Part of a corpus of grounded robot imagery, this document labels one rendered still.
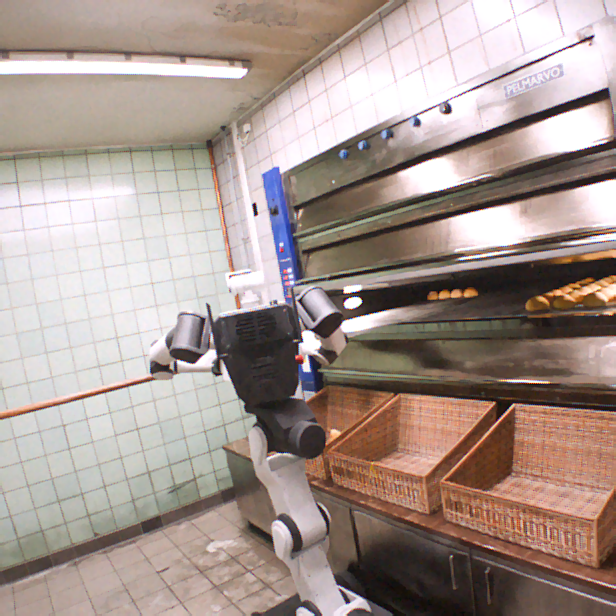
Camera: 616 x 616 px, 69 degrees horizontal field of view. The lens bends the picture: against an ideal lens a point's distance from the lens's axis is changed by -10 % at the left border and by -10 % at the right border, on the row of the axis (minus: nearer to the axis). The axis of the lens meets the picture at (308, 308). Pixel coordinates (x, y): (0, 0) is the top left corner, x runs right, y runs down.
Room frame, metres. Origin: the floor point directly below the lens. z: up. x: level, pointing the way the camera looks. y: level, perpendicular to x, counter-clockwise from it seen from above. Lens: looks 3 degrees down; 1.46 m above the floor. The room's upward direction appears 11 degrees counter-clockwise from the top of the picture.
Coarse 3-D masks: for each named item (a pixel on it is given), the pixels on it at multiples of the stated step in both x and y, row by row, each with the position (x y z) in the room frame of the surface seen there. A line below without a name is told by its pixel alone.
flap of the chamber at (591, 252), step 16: (512, 256) 1.58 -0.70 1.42; (528, 256) 1.53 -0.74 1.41; (544, 256) 1.48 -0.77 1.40; (560, 256) 1.43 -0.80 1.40; (576, 256) 1.42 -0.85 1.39; (592, 256) 1.43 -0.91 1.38; (608, 256) 1.43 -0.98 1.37; (416, 272) 1.95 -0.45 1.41; (432, 272) 1.88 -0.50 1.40; (448, 272) 1.81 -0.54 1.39; (464, 272) 1.82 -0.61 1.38; (480, 272) 1.83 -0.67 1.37; (496, 272) 1.84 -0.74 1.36; (336, 288) 2.38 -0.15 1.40; (352, 288) 2.40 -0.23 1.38; (368, 288) 2.43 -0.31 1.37
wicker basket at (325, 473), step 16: (336, 400) 2.69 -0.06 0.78; (352, 400) 2.57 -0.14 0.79; (368, 400) 2.46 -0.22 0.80; (384, 400) 2.28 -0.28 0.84; (320, 416) 2.72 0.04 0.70; (336, 416) 2.67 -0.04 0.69; (352, 416) 2.56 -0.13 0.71; (368, 416) 2.22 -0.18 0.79; (352, 448) 2.40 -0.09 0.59; (320, 464) 2.09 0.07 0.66
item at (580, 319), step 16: (448, 320) 2.09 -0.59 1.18; (464, 320) 1.99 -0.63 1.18; (480, 320) 1.90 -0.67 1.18; (496, 320) 1.83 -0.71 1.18; (512, 320) 1.77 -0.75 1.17; (528, 320) 1.71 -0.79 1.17; (544, 320) 1.66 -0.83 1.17; (560, 320) 1.61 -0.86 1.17; (576, 320) 1.56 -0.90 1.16; (592, 320) 1.51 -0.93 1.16; (608, 320) 1.46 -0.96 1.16
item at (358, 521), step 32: (224, 448) 2.84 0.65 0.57; (256, 480) 2.56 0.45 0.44; (320, 480) 2.09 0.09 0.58; (256, 512) 2.65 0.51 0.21; (352, 512) 1.88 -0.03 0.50; (384, 512) 1.69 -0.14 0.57; (416, 512) 1.62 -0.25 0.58; (352, 544) 1.90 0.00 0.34; (384, 544) 1.73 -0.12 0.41; (416, 544) 1.58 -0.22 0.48; (448, 544) 1.45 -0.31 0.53; (480, 544) 1.33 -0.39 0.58; (512, 544) 1.29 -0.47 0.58; (384, 576) 1.76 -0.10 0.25; (416, 576) 1.60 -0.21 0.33; (448, 576) 1.46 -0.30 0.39; (480, 576) 1.35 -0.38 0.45; (512, 576) 1.25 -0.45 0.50; (544, 576) 1.16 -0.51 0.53; (576, 576) 1.07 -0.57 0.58; (608, 576) 1.03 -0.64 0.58; (384, 608) 1.86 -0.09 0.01; (416, 608) 1.62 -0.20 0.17; (448, 608) 1.48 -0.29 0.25; (480, 608) 1.36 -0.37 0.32; (512, 608) 1.25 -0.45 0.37; (544, 608) 1.16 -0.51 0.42; (576, 608) 1.08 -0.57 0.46; (608, 608) 1.00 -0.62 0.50
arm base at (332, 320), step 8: (312, 288) 1.65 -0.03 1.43; (320, 288) 1.67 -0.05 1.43; (304, 296) 1.65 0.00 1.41; (304, 312) 1.62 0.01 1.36; (328, 312) 1.57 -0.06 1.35; (336, 312) 1.58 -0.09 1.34; (304, 320) 1.60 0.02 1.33; (312, 320) 1.61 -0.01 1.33; (320, 320) 1.57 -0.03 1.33; (328, 320) 1.57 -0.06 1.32; (336, 320) 1.59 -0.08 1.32; (312, 328) 1.57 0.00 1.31; (320, 328) 1.59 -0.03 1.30; (328, 328) 1.60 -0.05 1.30; (336, 328) 1.62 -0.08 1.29; (320, 336) 1.63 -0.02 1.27; (328, 336) 1.64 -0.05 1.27
